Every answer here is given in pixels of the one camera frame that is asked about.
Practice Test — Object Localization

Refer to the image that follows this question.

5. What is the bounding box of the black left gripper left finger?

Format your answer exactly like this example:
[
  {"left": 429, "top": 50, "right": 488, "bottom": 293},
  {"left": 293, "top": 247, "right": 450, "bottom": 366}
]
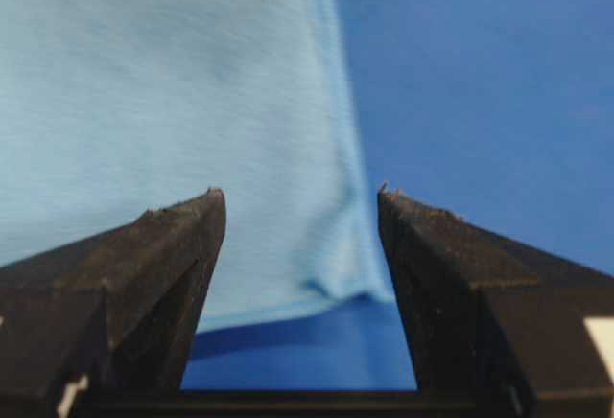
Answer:
[{"left": 1, "top": 188, "right": 226, "bottom": 417}]

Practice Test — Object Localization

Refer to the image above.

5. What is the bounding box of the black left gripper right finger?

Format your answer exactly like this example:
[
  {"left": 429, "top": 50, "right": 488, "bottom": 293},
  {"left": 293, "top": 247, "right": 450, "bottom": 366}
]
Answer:
[{"left": 377, "top": 189, "right": 613, "bottom": 417}]

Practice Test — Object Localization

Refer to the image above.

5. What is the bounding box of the dark blue tablecloth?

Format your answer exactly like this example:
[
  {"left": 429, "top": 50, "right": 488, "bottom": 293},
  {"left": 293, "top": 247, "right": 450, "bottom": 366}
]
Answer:
[{"left": 179, "top": 0, "right": 614, "bottom": 393}]

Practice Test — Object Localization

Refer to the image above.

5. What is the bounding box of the light blue towel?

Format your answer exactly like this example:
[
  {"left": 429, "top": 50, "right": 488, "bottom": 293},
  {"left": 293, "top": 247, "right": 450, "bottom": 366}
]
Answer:
[{"left": 1, "top": 0, "right": 393, "bottom": 331}]

